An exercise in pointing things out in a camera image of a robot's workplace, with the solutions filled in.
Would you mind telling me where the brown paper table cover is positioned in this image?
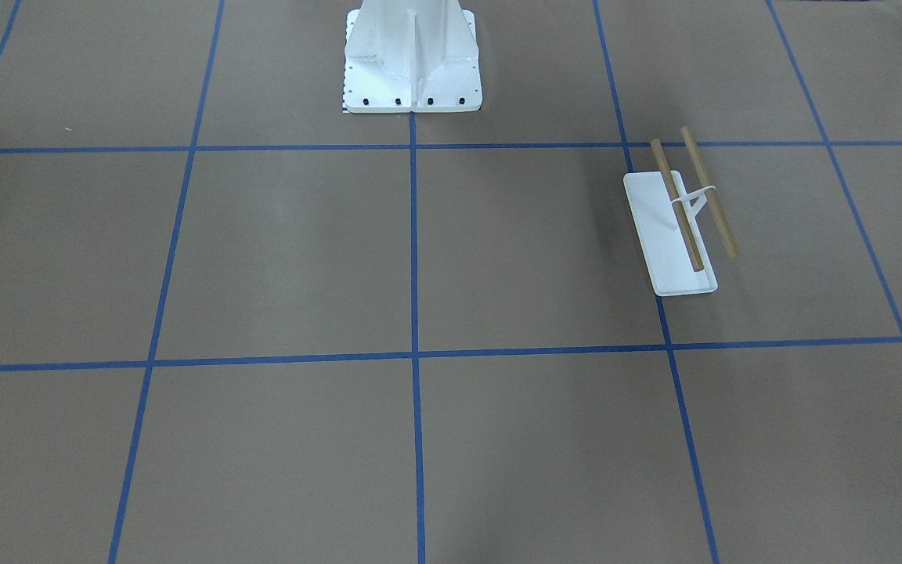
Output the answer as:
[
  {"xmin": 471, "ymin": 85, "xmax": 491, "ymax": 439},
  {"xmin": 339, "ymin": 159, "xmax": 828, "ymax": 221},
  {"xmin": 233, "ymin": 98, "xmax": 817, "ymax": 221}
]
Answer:
[{"xmin": 0, "ymin": 1, "xmax": 902, "ymax": 563}]

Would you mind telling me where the white towel rack with wooden bars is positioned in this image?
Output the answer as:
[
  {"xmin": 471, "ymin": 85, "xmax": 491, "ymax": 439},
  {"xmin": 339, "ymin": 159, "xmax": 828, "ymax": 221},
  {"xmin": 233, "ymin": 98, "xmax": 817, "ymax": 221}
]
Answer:
[{"xmin": 622, "ymin": 126, "xmax": 741, "ymax": 297}]

